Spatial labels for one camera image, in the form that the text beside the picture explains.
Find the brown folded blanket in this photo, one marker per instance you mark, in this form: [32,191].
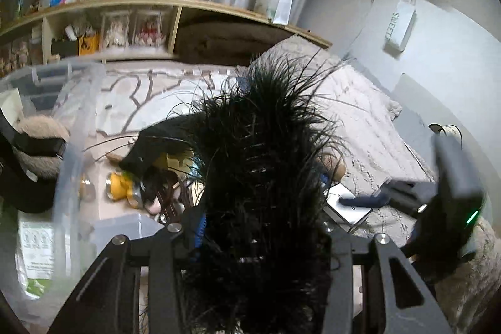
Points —
[227,40]

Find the translucent small plastic box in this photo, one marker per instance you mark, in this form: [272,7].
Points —
[121,228]

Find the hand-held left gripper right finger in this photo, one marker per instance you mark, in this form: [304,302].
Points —
[340,252]

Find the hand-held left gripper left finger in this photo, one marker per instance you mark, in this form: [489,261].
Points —
[199,236]

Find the black organizer box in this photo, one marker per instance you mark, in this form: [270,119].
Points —
[64,47]

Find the blue tissue packet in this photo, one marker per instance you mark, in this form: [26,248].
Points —
[54,0]

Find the black feather duster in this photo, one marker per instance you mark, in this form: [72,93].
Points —
[258,181]

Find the white tablet with grey frame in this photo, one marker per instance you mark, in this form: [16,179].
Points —
[348,216]

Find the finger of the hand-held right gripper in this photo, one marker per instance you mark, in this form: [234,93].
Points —
[403,193]

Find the green white packet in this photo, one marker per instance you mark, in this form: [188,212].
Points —
[35,252]

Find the black glove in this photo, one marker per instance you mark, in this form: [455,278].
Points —
[156,150]

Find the wooden shelf unit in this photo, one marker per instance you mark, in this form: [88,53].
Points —
[156,1]

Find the white hanging bag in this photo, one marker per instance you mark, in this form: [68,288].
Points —
[399,25]

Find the display case with white doll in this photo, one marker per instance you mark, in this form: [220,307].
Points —
[114,30]

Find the clear plastic storage bin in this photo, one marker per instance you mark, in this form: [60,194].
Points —
[74,130]

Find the yellow small box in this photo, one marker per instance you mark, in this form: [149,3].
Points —
[89,45]

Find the blue cloth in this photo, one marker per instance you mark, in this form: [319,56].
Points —
[242,82]

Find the display case with red doll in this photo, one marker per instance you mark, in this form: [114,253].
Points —
[146,28]

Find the row of small figurines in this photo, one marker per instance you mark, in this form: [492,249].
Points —
[13,58]

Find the yellow tape roll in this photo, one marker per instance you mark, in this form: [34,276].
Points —
[117,185]

